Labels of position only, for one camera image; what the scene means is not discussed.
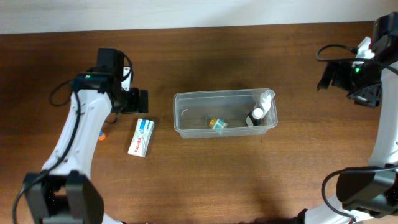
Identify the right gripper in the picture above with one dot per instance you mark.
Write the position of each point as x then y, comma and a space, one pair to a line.
337, 78

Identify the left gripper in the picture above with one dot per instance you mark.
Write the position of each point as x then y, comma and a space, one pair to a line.
137, 101

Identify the white Panadol box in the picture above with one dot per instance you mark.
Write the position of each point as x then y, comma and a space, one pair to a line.
141, 137

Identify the orange tube white cap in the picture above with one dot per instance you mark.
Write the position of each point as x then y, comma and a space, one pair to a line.
101, 136

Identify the white spray bottle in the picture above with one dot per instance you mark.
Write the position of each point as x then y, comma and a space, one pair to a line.
264, 102

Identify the dark bottle white cap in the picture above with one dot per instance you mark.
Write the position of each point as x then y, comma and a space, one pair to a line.
254, 118

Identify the small jar gold lid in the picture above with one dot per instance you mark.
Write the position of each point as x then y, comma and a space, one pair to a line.
218, 125

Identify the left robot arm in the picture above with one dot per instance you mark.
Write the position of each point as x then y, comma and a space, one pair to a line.
62, 192

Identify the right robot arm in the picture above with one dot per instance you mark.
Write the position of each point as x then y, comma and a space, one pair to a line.
358, 194

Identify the clear plastic container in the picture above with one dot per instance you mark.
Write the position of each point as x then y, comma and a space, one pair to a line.
194, 110

